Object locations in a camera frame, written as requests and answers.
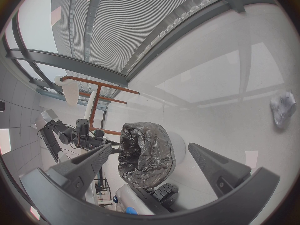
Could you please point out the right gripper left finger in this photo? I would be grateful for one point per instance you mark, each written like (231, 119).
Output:
(86, 170)

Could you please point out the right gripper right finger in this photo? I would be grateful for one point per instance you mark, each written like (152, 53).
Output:
(218, 170)

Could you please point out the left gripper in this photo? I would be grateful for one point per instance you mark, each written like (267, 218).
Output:
(97, 144)

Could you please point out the black plastic bag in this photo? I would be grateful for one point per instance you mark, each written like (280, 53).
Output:
(150, 153)

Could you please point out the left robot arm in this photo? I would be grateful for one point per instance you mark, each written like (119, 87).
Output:
(49, 139)

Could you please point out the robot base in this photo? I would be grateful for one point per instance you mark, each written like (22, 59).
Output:
(126, 193)

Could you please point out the white trash bin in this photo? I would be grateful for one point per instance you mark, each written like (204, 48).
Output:
(180, 149)

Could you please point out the white padded wooden chair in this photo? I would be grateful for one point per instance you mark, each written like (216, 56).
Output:
(70, 90)

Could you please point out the crumpled white paper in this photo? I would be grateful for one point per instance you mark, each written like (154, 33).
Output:
(282, 109)

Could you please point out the window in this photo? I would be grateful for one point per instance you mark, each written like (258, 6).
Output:
(117, 20)

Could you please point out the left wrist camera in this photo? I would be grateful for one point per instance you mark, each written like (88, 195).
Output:
(99, 134)

